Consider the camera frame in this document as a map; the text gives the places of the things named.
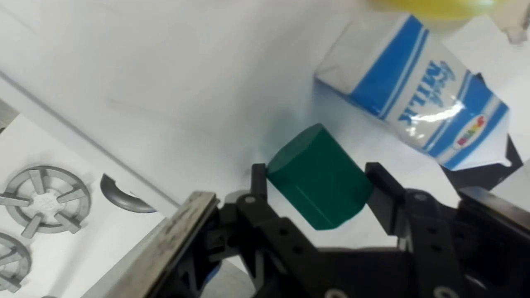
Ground green hexagonal block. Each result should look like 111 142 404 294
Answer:
267 124 373 230

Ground yellow round object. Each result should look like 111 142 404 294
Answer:
368 0 502 19

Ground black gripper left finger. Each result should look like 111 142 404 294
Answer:
93 163 315 298

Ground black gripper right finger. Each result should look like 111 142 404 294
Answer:
364 162 530 298

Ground white grey toy kitchen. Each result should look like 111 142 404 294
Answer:
0 74 177 298

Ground blue white milk carton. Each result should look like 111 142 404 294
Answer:
316 11 508 170

